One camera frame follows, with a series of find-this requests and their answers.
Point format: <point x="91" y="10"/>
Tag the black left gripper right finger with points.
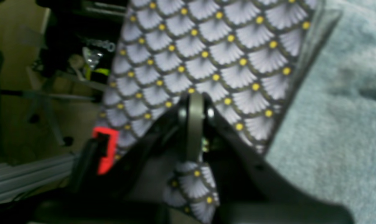
<point x="250" y="190"/>

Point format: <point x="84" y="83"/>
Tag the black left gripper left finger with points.
<point x="131" y="190"/>

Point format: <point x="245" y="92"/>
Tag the light grey T-shirt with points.
<point x="327" y="142"/>

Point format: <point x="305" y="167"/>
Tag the red table clamp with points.
<point x="108" y="153"/>

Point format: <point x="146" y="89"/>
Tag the patterned fan-print tablecloth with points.
<point x="242" y="53"/>

